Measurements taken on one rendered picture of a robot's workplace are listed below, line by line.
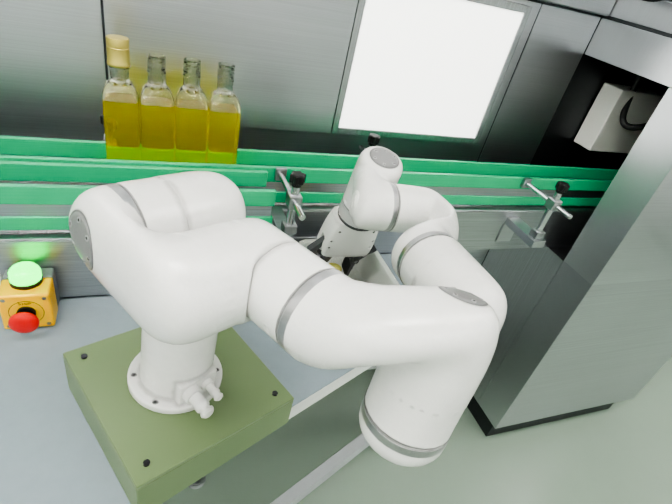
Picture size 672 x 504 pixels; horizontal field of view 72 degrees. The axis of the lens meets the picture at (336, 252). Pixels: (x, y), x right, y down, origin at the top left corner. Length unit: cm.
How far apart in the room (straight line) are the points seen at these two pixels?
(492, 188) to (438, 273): 74
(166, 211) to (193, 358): 22
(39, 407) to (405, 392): 55
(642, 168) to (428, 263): 88
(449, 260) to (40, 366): 62
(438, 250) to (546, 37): 94
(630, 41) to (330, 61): 74
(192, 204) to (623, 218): 109
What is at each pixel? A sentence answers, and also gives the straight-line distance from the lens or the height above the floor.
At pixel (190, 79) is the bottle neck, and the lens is 89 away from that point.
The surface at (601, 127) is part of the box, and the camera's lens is 156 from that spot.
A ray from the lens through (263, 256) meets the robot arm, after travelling 41.
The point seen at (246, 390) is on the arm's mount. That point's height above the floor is 81.
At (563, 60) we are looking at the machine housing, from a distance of 145.
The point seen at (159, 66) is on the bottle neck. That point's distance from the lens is 88.
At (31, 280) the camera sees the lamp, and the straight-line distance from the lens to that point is 85.
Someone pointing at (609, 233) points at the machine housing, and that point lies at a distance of 137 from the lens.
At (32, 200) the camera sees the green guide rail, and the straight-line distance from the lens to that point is 85.
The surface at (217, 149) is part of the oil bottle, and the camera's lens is 92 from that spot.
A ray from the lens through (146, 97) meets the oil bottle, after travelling 88.
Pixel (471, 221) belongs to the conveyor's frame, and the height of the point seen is 85.
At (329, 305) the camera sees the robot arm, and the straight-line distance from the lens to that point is 36.
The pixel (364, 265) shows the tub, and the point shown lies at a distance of 101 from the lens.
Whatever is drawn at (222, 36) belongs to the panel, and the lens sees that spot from 101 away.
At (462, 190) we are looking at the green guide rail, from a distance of 118.
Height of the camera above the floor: 137
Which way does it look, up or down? 34 degrees down
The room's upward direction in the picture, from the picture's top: 14 degrees clockwise
